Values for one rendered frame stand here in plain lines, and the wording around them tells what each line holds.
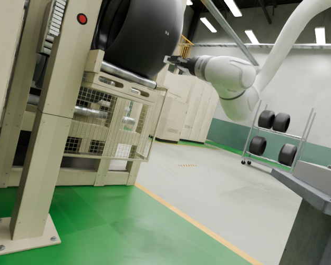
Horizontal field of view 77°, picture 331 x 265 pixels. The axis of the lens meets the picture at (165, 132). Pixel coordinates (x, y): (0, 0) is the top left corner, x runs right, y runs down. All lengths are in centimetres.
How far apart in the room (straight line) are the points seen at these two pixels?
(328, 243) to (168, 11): 113
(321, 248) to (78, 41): 129
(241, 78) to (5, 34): 58
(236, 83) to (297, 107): 1156
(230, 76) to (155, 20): 49
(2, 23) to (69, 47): 78
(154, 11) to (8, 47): 82
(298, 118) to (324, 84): 181
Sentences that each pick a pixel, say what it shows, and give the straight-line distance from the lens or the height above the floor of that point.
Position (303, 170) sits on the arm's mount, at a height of 70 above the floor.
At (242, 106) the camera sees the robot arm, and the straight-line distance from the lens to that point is 82.
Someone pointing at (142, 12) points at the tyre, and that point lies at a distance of 104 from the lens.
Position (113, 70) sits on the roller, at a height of 89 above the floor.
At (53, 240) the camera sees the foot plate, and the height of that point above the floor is 2.
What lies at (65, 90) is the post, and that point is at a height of 74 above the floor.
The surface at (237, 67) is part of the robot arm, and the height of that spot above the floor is 96.
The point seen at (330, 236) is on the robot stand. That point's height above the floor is 51.
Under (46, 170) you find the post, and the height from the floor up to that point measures 36.
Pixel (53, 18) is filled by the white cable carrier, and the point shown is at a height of 101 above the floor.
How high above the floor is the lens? 76
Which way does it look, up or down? 5 degrees down
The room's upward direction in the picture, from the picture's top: 16 degrees clockwise
